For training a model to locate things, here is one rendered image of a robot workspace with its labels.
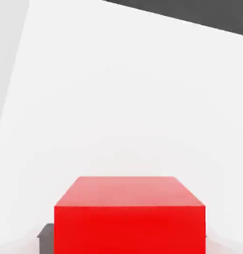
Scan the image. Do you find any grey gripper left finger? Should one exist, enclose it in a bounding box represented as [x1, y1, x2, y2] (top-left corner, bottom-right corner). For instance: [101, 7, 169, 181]
[20, 223, 55, 254]

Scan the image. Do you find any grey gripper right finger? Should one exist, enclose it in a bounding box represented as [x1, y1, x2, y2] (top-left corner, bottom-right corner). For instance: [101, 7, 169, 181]
[205, 234, 223, 254]

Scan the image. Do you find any small red cube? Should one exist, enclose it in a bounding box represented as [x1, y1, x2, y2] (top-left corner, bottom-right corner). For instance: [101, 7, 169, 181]
[54, 176, 206, 254]

